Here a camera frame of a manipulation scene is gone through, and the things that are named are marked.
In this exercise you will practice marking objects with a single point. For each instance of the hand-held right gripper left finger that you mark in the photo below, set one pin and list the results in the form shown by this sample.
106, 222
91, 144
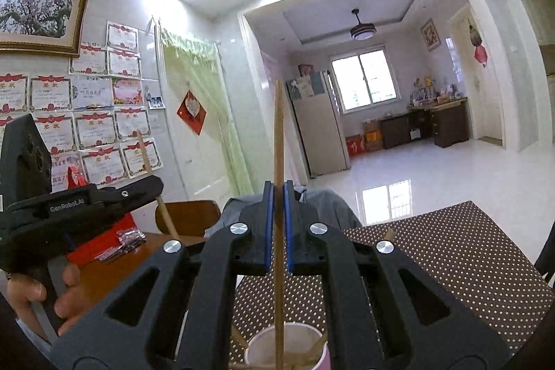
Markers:
269, 227

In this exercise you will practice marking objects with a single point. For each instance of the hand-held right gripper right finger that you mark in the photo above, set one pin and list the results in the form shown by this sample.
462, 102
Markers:
288, 227

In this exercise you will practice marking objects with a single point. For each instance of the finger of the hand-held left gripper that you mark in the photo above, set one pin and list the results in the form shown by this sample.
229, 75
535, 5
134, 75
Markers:
134, 196

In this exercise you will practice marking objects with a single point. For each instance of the light wooden chopstick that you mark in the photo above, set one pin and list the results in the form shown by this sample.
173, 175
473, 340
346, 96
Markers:
145, 157
279, 136
390, 234

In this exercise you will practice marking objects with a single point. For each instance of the pink cup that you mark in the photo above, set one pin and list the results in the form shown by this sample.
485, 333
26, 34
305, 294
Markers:
299, 334

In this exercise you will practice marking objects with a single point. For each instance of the bunch of chopsticks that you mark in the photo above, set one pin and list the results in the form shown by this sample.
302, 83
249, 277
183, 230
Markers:
314, 349

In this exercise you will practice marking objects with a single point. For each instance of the person's left hand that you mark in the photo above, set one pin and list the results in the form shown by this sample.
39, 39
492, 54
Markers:
71, 309

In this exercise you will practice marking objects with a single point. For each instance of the clear plastic bag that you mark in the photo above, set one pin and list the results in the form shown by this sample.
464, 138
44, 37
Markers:
125, 242

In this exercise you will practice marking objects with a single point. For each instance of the red bag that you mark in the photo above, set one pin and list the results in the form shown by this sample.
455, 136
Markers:
104, 233

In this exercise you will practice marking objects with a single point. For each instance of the grey jacket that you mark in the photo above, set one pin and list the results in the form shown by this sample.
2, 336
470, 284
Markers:
338, 209

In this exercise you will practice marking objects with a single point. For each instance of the brown wooden chair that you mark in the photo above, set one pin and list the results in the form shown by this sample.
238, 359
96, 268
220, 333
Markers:
195, 216

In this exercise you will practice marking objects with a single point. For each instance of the white door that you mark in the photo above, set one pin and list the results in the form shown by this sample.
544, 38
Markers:
208, 166

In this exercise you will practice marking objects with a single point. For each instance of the silver refrigerator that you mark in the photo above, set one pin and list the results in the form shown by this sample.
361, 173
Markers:
318, 136

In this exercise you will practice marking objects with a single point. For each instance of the red door decoration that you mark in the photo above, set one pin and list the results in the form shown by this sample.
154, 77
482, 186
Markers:
193, 110

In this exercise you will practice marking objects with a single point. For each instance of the red box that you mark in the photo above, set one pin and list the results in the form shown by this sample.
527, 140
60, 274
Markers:
355, 145

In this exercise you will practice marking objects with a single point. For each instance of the orange cardboard box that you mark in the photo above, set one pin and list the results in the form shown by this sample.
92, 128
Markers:
373, 136

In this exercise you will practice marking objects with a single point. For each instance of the green curtain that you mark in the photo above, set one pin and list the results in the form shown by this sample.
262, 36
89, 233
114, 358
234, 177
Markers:
195, 71

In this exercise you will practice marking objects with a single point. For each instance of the window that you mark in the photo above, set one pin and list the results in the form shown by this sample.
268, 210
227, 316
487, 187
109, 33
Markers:
362, 79

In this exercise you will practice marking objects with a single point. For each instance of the brown dotted table mat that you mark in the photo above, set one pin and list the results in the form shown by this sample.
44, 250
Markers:
455, 266

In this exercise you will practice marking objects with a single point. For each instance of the dark wooden desk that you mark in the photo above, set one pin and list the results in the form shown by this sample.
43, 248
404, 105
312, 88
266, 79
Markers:
451, 127

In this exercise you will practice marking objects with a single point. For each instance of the desk clutter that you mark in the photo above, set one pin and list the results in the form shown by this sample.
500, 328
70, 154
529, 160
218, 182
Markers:
433, 94

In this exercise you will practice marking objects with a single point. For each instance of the ceiling fan lamp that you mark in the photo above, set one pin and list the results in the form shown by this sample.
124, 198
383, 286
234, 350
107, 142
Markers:
363, 32

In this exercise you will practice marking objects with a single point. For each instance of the framed blossom painting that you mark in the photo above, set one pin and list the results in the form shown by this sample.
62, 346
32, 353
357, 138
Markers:
34, 6

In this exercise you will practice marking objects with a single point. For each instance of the small framed picture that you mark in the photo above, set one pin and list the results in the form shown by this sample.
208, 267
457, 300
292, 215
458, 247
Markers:
430, 35

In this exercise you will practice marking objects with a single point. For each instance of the red hanging ornament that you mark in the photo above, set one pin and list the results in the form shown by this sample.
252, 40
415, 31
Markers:
480, 53

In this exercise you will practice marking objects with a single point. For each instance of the white cabinet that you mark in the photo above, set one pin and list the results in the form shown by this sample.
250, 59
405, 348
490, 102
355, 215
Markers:
533, 19

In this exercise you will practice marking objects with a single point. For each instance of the wall of certificates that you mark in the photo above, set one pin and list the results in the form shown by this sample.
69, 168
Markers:
95, 127

